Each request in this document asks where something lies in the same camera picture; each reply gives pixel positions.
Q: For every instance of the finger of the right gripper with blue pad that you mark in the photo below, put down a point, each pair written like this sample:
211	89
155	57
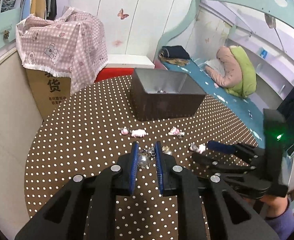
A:
217	166
224	147

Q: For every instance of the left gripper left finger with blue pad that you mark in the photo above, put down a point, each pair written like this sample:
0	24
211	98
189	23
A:
84	208

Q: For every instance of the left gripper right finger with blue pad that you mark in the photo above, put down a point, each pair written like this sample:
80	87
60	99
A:
207	208

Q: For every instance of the silver bead keychain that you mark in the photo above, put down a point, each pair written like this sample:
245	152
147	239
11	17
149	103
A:
146	156

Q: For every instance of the pink bear charm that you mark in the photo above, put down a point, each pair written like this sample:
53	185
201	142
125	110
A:
175	132

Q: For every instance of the purple sleeve forearm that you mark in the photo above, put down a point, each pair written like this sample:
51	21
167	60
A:
283	225

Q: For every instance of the right hand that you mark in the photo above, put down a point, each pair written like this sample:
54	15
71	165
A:
276	205

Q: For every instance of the dark metal storage box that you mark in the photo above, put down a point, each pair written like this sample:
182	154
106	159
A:
163	94

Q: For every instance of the pink and green plush pillow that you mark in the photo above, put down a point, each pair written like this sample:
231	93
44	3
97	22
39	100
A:
240	75

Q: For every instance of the white pillow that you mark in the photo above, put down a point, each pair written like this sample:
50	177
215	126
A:
217	65

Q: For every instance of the red ottoman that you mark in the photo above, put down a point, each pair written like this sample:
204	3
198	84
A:
108	73

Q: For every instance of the white board on ottoman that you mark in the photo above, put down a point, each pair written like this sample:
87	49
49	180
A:
129	61

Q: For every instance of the folded dark clothes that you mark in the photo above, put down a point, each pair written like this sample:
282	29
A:
174	52

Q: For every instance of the brown cardboard box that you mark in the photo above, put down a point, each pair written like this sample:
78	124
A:
48	91

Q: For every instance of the pink checkered cloth cover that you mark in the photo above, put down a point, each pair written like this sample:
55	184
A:
72	46

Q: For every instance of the beige cabinet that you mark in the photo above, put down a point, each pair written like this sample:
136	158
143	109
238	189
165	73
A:
19	122

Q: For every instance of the white wardrobe with butterflies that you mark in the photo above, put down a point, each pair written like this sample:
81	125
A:
134	27

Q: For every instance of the hanging clothes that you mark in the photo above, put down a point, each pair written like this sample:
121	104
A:
46	9

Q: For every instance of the teal drawer unit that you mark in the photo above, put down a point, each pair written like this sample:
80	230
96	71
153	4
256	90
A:
8	21

